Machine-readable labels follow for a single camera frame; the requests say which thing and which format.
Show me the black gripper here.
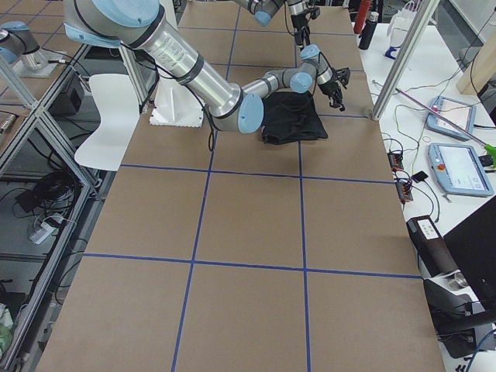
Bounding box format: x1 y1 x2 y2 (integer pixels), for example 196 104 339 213
317 67 351 112
291 9 320 49

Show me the black graphic t-shirt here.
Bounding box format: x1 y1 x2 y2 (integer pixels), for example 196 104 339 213
261 91 328 145

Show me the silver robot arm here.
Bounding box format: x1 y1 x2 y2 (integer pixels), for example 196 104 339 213
235 0 320 50
64 1 350 133

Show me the red bottle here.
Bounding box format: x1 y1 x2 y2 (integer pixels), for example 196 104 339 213
353 0 371 35

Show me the black water bottle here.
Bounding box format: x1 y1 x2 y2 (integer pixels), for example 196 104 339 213
358 12 379 50

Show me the white paper bag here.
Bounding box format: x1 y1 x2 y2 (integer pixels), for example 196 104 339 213
384 1 421 60

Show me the far blue teach pendant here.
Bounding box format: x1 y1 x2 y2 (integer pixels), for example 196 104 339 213
426 96 476 141

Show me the blue teach pendant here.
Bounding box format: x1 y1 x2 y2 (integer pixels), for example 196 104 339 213
426 96 476 141
428 143 494 197

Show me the near blue teach pendant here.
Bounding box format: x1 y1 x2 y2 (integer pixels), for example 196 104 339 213
428 143 494 197

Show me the wooden board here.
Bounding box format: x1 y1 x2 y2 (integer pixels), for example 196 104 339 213
458 0 496 96

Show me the metal reacher grabber tool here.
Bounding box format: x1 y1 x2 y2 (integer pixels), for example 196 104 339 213
394 88 496 160

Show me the black label box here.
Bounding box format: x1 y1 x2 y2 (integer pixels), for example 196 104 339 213
406 215 460 277

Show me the white plastic chair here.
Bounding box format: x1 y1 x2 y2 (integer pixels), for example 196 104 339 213
74 74 140 171

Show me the black monitor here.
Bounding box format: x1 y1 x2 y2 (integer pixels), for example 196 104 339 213
422 193 496 361

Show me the aluminium frame post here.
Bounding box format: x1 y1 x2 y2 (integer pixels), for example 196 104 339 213
370 0 439 121

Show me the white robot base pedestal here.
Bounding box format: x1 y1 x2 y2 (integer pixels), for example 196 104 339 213
150 78 204 128

